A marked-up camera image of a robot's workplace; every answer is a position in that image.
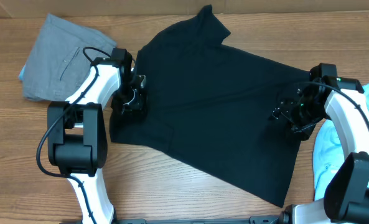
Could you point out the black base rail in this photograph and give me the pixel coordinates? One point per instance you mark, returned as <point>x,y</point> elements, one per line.
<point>270,219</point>

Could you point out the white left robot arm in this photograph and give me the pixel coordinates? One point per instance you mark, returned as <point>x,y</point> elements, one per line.
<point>76,134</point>

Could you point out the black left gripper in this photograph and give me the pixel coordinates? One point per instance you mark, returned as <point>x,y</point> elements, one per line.
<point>140,106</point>

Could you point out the light blue cloth under trousers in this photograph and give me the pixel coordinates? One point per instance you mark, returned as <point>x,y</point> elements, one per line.
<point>21,74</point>

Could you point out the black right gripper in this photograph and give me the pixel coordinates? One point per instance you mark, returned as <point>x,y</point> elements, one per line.
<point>287,109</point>

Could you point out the black t-shirt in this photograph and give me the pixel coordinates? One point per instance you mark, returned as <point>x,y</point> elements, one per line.
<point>208,105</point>

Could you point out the grey folded trousers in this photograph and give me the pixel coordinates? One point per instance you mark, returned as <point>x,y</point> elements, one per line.
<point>56,66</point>

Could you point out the light blue t-shirt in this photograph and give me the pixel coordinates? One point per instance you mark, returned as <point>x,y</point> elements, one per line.
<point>328,154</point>

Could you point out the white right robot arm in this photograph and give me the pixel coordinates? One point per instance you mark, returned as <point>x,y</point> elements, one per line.
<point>341,100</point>

